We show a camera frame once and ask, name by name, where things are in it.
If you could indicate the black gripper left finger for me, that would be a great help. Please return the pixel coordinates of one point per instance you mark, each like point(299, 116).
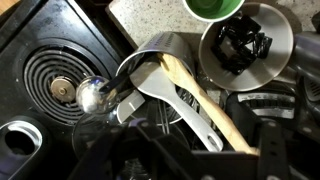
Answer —
point(106, 158)

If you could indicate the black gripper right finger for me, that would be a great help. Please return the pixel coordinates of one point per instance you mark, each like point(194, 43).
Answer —
point(272, 163)

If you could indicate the wooden spoon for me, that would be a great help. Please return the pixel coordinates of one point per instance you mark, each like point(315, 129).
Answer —
point(180, 76)

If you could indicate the white ceramic bowl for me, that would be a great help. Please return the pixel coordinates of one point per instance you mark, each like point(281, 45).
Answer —
point(275, 25)

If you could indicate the black pieces in bowl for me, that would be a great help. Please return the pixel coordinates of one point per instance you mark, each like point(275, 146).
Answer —
point(248, 41)

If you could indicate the shiny steel ladle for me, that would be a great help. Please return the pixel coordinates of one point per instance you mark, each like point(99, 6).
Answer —
point(98, 95)

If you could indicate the black electric stove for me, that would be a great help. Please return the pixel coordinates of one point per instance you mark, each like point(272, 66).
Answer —
point(47, 47)

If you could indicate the white mug green inside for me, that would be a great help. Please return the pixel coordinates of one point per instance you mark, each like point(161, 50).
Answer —
point(212, 10)

